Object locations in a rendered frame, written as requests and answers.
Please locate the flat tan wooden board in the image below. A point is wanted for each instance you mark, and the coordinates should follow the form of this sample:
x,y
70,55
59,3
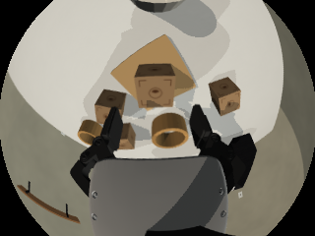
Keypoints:
x,y
158,51

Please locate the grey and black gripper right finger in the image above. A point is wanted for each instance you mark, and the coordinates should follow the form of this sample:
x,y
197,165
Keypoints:
x,y
210,144

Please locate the brown cardboard carton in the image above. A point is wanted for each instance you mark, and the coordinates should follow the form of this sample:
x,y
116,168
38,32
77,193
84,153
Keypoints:
x,y
225,95
155,84
107,99
128,137

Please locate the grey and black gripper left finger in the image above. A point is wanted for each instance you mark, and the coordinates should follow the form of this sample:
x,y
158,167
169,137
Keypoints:
x,y
103,147

